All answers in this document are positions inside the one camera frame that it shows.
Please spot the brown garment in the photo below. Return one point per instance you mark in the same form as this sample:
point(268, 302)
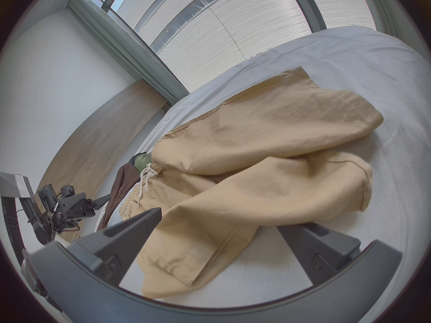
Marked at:
point(123, 183)

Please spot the green garment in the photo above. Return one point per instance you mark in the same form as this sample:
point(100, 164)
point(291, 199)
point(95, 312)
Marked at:
point(143, 162)

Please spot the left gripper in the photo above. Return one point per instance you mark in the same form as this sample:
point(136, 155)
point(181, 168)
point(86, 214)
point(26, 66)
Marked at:
point(75, 207)

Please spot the grey-green curtain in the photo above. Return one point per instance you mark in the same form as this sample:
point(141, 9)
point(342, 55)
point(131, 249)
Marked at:
point(387, 2)
point(134, 52)

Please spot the bed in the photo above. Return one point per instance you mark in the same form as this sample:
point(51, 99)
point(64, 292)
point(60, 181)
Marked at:
point(336, 72)

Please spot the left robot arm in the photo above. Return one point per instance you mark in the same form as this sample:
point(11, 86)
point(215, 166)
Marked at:
point(15, 185)

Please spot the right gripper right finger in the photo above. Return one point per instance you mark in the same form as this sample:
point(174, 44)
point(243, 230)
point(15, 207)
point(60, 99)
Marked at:
point(320, 251)

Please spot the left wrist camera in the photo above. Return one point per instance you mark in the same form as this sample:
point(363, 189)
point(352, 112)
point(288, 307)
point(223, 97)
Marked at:
point(68, 191)

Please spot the black garment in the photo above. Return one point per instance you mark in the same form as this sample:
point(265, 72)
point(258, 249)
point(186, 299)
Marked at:
point(134, 157)

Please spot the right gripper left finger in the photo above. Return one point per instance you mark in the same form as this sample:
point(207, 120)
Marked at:
point(114, 247)

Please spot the window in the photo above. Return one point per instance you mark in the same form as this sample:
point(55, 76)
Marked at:
point(219, 22)

